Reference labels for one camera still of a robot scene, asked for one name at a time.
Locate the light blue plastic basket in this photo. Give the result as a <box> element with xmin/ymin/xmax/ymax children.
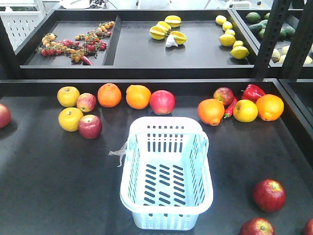
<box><xmin>115</xmin><ymin>117</ymin><xmax>213</xmax><ymax>231</ymax></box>

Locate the pink red apple middle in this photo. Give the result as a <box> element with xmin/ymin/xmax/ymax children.
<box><xmin>149</xmin><ymin>90</ymin><xmax>176</xmax><ymax>115</ymax></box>

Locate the orange near pink apple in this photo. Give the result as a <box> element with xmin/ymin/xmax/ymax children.
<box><xmin>126</xmin><ymin>85</ymin><xmax>151</xmax><ymax>110</ymax></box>

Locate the orange with navel top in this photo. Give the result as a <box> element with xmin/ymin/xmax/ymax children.
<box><xmin>97</xmin><ymin>83</ymin><xmax>122</xmax><ymax>108</ymax></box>

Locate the orange left of group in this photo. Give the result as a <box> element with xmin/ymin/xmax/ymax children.
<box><xmin>197</xmin><ymin>98</ymin><xmax>224</xmax><ymax>126</ymax></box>

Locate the orange of group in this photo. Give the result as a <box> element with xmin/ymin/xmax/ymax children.
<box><xmin>197</xmin><ymin>98</ymin><xmax>224</xmax><ymax>126</ymax></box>
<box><xmin>256</xmin><ymin>94</ymin><xmax>284</xmax><ymax>121</ymax></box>

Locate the red apple front left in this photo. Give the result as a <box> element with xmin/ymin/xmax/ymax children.
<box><xmin>78</xmin><ymin>115</ymin><xmax>103</xmax><ymax>140</ymax></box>

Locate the small red striped apple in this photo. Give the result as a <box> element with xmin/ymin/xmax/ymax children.
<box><xmin>76</xmin><ymin>93</ymin><xmax>96</xmax><ymax>113</ymax></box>

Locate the red-green apple behind group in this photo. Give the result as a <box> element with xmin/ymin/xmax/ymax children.
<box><xmin>213</xmin><ymin>87</ymin><xmax>234</xmax><ymax>106</ymax></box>

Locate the red chili pepper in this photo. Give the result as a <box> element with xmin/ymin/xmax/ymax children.
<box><xmin>223</xmin><ymin>97</ymin><xmax>238</xmax><ymax>118</ymax></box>

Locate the white garlic bulb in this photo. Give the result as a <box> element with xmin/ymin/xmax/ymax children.
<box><xmin>165</xmin><ymin>35</ymin><xmax>178</xmax><ymax>48</ymax></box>

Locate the yellow starfruit right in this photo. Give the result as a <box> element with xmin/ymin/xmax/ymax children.
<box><xmin>169</xmin><ymin>31</ymin><xmax>187</xmax><ymax>45</ymax></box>

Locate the yellow starfruit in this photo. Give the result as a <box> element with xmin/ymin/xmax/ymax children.
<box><xmin>169</xmin><ymin>31</ymin><xmax>187</xmax><ymax>45</ymax></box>
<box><xmin>164</xmin><ymin>15</ymin><xmax>181</xmax><ymax>28</ymax></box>
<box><xmin>149</xmin><ymin>25</ymin><xmax>167</xmax><ymax>40</ymax></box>

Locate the yellow starfruit left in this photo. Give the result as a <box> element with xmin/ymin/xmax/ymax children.
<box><xmin>149</xmin><ymin>25</ymin><xmax>167</xmax><ymax>40</ymax></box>

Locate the yellow apple front left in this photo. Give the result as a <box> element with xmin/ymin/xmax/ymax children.
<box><xmin>58</xmin><ymin>107</ymin><xmax>84</xmax><ymax>132</ymax></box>

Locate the yellow apple in group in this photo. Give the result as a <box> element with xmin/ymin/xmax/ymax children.
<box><xmin>233</xmin><ymin>99</ymin><xmax>258</xmax><ymax>123</ymax></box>

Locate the black wooden produce stand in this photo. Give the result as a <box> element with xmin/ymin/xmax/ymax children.
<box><xmin>0</xmin><ymin>8</ymin><xmax>313</xmax><ymax>235</ymax></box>

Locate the yellow apple back left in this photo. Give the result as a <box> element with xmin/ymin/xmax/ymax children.
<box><xmin>57</xmin><ymin>86</ymin><xmax>80</xmax><ymax>108</ymax></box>

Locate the yellow starfruit back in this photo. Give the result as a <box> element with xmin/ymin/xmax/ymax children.
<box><xmin>164</xmin><ymin>15</ymin><xmax>181</xmax><ymax>28</ymax></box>

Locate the red bell pepper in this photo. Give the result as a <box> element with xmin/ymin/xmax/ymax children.
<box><xmin>242</xmin><ymin>84</ymin><xmax>266</xmax><ymax>103</ymax></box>

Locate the cherry tomato vine bunch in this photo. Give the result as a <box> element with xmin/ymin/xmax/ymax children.
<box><xmin>36</xmin><ymin>21</ymin><xmax>115</xmax><ymax>66</ymax></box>

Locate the large lemon middle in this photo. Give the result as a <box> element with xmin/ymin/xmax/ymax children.
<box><xmin>219</xmin><ymin>34</ymin><xmax>236</xmax><ymax>47</ymax></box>

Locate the large lemon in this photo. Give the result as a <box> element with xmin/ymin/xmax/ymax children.
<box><xmin>230</xmin><ymin>46</ymin><xmax>249</xmax><ymax>59</ymax></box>
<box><xmin>219</xmin><ymin>34</ymin><xmax>236</xmax><ymax>47</ymax></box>

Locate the large lemon front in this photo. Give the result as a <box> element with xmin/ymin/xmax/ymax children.
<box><xmin>230</xmin><ymin>46</ymin><xmax>249</xmax><ymax>59</ymax></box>

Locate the orange right of group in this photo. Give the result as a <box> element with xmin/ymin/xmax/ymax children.
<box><xmin>256</xmin><ymin>94</ymin><xmax>284</xmax><ymax>121</ymax></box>

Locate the dark red apple front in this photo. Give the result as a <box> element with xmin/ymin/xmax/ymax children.
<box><xmin>252</xmin><ymin>179</ymin><xmax>286</xmax><ymax>213</ymax></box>

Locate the red apple bottom edge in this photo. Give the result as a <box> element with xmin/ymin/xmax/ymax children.
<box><xmin>239</xmin><ymin>217</ymin><xmax>275</xmax><ymax>235</ymax></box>

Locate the red apple at stand corner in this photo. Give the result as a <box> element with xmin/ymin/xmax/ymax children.
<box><xmin>0</xmin><ymin>104</ymin><xmax>11</xmax><ymax>129</ymax></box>

